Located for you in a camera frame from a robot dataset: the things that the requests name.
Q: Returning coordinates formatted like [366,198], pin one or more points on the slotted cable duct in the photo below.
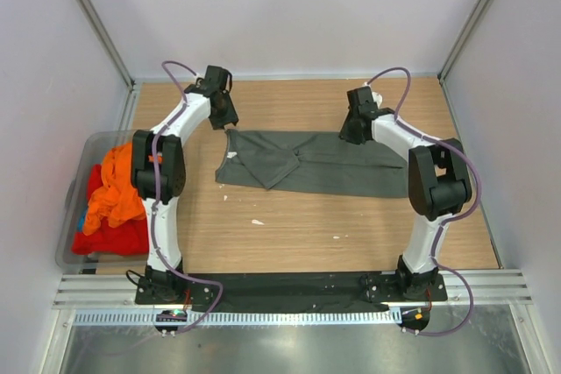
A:
[169,318]

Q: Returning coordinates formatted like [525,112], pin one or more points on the aluminium frame post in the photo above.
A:
[474,18]
[99,29]

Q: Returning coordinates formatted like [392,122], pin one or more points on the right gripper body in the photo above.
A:
[348,130]

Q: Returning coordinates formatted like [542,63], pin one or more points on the right aluminium frame post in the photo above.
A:
[474,18]

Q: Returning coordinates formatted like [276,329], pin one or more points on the grey t shirt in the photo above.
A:
[316,162]

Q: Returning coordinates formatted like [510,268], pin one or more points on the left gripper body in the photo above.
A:
[224,116]

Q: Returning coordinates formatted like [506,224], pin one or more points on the red t shirt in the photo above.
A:
[128,239]

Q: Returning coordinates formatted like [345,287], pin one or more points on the aluminium rail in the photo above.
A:
[489,287]

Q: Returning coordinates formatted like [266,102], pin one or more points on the left aluminium frame post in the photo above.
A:
[99,29]

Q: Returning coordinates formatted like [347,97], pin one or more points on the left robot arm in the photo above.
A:
[158,170]

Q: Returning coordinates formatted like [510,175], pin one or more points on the clear plastic bin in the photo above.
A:
[91,152]

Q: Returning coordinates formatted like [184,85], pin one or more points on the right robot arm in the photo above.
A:
[438,183]

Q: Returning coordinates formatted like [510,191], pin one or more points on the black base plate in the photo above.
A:
[317,292]

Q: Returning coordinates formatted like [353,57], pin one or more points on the blue t shirt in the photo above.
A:
[82,220]

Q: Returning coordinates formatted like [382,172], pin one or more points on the orange t shirt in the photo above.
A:
[116,201]

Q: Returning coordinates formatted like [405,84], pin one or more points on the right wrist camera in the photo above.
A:
[377,99]

